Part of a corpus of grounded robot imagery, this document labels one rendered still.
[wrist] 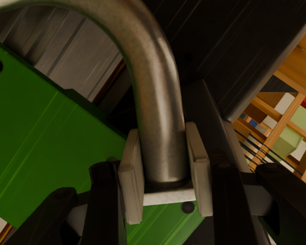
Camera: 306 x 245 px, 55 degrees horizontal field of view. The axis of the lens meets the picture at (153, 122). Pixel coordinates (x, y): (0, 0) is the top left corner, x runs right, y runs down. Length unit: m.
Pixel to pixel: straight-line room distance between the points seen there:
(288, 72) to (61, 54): 0.67
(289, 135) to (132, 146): 3.36
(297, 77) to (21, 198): 0.86
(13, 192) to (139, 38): 0.16
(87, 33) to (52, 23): 0.39
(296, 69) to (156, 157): 0.84
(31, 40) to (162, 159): 0.14
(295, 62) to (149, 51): 0.84
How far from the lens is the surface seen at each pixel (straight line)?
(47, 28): 0.26
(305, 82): 0.99
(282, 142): 3.47
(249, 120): 8.62
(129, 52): 0.18
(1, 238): 0.45
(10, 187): 0.26
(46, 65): 0.61
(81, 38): 0.64
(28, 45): 0.26
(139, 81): 0.18
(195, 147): 0.15
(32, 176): 0.25
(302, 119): 3.74
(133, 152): 0.16
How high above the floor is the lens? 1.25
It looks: 13 degrees down
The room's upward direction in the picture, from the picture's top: 129 degrees clockwise
